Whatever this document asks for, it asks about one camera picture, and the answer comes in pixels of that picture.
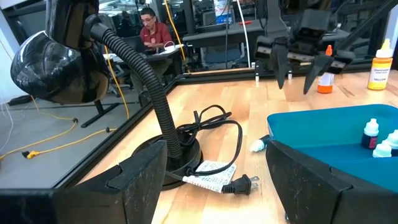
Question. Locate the person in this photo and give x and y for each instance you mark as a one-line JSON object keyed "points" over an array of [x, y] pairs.
{"points": [[155, 34]]}

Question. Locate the black floor stand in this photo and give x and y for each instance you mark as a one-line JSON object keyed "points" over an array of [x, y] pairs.
{"points": [[99, 113]]}

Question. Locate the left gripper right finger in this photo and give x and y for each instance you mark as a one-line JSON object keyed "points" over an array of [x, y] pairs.
{"points": [[311, 193]]}

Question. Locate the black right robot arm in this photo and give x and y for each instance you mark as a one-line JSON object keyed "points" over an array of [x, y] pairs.
{"points": [[367, 21]]}

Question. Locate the large orange food coloring bottle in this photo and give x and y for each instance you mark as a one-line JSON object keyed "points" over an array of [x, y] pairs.
{"points": [[325, 84]]}

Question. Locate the black gooseneck desk lamp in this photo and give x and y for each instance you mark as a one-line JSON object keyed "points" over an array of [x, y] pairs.
{"points": [[153, 84]]}

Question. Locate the black desk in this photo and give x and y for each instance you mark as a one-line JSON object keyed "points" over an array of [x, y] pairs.
{"points": [[217, 35]]}

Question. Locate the small red food coloring bottle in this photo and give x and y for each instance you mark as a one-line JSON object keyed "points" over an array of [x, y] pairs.
{"points": [[370, 137]]}

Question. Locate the large yellow food coloring bottle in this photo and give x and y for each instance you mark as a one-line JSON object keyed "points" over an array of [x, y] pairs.
{"points": [[380, 71]]}

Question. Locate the teal plastic bin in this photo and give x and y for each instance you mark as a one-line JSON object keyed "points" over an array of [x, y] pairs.
{"points": [[326, 130]]}

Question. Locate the grey office chair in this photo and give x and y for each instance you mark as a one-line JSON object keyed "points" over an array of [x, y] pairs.
{"points": [[224, 56]]}

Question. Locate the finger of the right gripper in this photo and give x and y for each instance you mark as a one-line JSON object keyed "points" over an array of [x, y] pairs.
{"points": [[320, 67], [280, 62]]}

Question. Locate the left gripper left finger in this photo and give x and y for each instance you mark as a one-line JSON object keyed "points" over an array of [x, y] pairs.
{"points": [[140, 186]]}

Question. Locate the black laptop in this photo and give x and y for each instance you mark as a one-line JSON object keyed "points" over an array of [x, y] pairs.
{"points": [[135, 45]]}

